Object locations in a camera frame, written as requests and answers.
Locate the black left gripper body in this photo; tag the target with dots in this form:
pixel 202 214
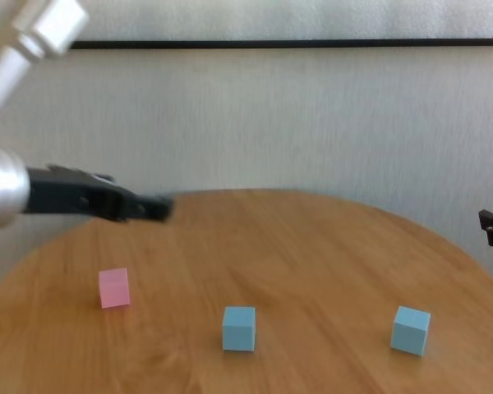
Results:
pixel 65 193

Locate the black wall rail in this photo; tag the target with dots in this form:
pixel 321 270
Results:
pixel 271 44

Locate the light blue foam cube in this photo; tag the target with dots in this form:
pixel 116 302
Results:
pixel 238 330
pixel 408 332

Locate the pink foam cube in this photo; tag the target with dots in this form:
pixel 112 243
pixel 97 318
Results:
pixel 114 289

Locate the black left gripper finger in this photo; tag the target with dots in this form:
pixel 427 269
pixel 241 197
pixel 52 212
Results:
pixel 148 209

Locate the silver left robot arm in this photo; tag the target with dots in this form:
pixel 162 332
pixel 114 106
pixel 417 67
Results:
pixel 4 184

